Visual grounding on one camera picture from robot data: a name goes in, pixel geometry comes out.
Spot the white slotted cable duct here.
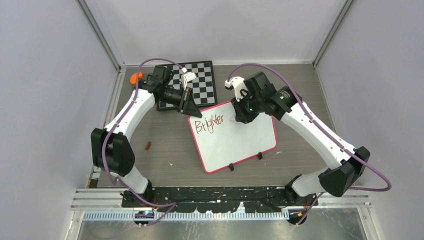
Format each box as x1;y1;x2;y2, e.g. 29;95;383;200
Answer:
82;209;290;221

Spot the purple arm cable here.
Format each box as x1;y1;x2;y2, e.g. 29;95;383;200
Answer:
225;63;393;227
101;58;188;227

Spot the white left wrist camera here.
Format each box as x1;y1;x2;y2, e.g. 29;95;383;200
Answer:
181;71;197;89

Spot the orange curved block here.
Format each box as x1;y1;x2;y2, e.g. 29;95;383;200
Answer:
129;72;143;85

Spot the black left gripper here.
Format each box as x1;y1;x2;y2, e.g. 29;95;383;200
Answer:
159;86;202;118

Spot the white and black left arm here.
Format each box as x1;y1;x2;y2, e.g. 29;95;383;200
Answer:
90;65;202;207

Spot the black white checkerboard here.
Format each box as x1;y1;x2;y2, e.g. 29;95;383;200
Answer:
156;60;218;111

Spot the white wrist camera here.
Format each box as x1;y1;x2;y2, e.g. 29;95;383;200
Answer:
181;71;197;89
224;76;249;102

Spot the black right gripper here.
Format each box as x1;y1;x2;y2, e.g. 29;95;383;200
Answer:
231;90;263;124

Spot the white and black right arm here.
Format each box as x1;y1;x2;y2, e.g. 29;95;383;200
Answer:
224;71;371;205

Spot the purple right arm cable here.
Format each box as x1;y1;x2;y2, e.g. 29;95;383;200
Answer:
225;63;393;227

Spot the aluminium frame rail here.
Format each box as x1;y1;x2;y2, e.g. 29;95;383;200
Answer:
70;65;127;211

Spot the brown marker cap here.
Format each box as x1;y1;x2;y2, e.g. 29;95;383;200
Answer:
144;141;152;150

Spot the pink-framed whiteboard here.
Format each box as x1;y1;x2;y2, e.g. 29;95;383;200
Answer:
188;101;278;174

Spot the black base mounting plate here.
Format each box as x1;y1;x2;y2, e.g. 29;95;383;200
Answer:
120;186;319;215

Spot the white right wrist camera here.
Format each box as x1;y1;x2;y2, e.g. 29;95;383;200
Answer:
224;76;249;102

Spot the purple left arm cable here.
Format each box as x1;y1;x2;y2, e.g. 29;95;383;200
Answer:
101;58;188;227

